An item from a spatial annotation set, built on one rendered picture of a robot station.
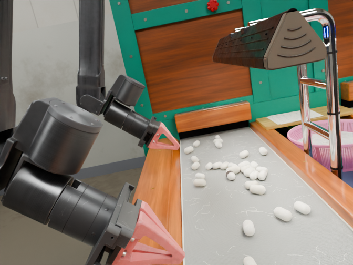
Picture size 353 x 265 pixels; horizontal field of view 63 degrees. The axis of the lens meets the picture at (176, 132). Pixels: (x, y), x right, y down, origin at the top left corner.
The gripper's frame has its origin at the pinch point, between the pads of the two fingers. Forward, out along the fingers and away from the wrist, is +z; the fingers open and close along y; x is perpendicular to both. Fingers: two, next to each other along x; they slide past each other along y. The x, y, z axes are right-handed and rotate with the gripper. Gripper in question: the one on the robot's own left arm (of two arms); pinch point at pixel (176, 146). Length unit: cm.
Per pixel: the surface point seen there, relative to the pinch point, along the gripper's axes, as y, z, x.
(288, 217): -23.7, 21.9, -4.3
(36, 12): 222, -149, 8
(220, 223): -20.0, 13.1, 4.6
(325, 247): -31.6, 25.0, -5.3
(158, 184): -0.9, 1.1, 11.4
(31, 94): 220, -122, 82
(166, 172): 6.3, 2.4, 10.1
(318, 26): 44, 31, -57
